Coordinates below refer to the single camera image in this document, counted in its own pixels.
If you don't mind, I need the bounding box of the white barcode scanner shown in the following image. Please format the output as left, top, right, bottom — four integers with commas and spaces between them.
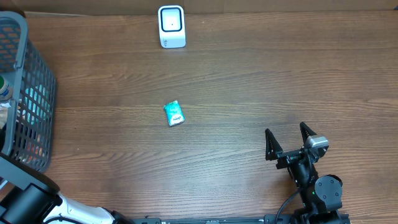
158, 5, 187, 49

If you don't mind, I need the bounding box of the brown white snack bag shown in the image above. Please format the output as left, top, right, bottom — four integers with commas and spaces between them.
0, 101, 11, 128

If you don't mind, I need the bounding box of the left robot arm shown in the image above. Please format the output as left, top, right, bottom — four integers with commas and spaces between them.
1, 154, 133, 224

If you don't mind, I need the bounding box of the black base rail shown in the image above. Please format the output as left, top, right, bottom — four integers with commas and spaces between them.
130, 213, 352, 224

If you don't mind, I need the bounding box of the right black cable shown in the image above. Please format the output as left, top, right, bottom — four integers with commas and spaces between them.
274, 186, 304, 224

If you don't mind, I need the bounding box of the green capped plastic bottle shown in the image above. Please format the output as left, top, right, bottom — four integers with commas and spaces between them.
0, 76, 13, 101

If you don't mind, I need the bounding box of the long teal wipes pack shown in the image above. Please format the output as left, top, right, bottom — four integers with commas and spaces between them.
21, 85, 53, 125

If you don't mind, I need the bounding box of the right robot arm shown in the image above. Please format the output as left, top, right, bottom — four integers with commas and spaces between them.
264, 122, 351, 224

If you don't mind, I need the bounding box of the grey plastic mesh basket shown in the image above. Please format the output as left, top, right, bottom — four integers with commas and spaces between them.
1, 11, 57, 172

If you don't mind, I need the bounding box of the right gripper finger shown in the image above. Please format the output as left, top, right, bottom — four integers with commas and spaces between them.
300, 122, 317, 145
265, 129, 283, 161

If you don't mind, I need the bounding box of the teal tissue pack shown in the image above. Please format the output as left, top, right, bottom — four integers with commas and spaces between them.
164, 100, 185, 126

